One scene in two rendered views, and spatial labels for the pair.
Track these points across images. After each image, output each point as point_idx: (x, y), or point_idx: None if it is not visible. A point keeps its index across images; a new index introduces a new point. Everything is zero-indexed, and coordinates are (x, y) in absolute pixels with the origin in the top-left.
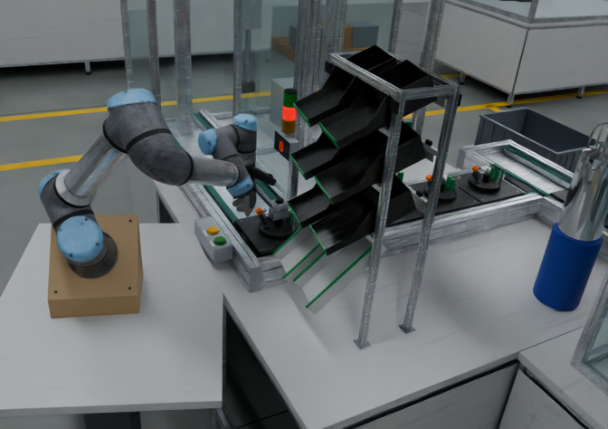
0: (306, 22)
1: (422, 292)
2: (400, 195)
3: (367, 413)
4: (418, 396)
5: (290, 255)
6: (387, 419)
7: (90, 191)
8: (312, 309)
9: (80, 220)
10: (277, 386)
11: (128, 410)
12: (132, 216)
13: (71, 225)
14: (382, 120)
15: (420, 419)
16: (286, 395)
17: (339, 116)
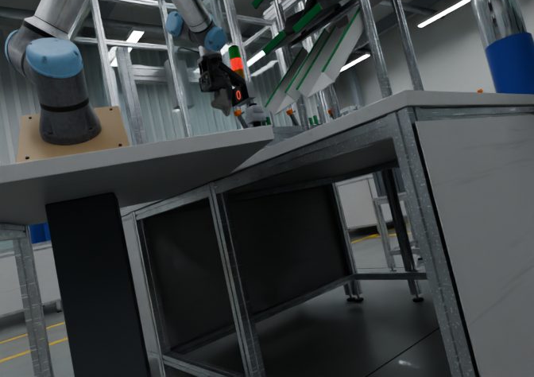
0: None
1: None
2: None
3: (452, 95)
4: (489, 102)
5: (283, 102)
6: (475, 124)
7: (63, 17)
8: (330, 74)
9: (53, 39)
10: (330, 130)
11: (145, 156)
12: (112, 107)
13: (43, 41)
14: None
15: (505, 147)
16: (348, 115)
17: None
